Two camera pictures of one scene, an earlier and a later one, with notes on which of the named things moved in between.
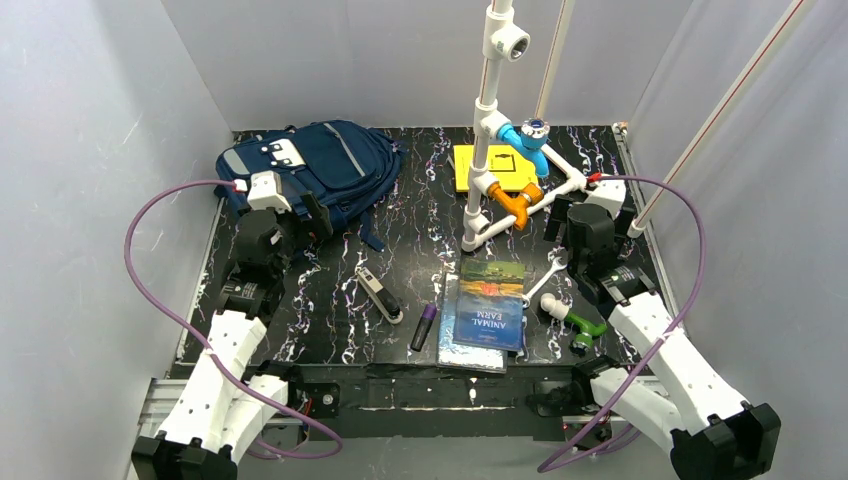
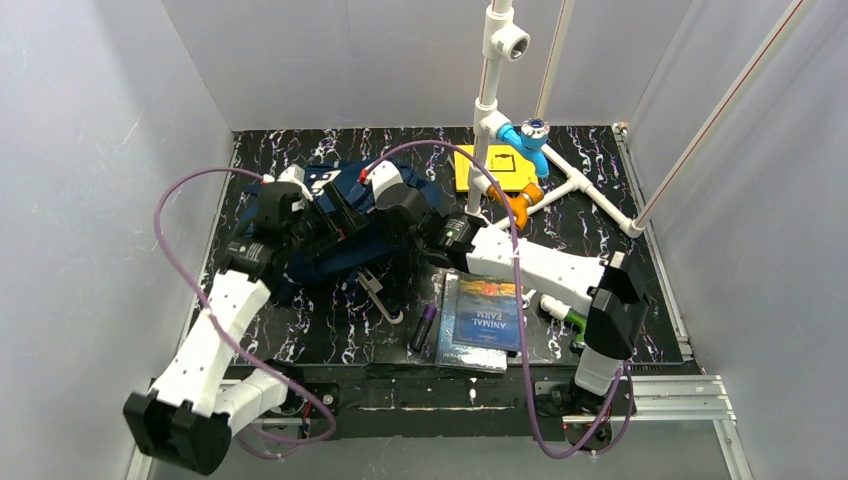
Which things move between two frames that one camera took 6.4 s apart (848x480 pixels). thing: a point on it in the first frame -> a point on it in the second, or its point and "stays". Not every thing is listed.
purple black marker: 428,314 stays
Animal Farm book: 488,304 stays
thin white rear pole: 556,58 stays
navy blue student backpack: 349,166 -> 389,242
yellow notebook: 509,169 stays
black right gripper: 559,217 -> 382,216
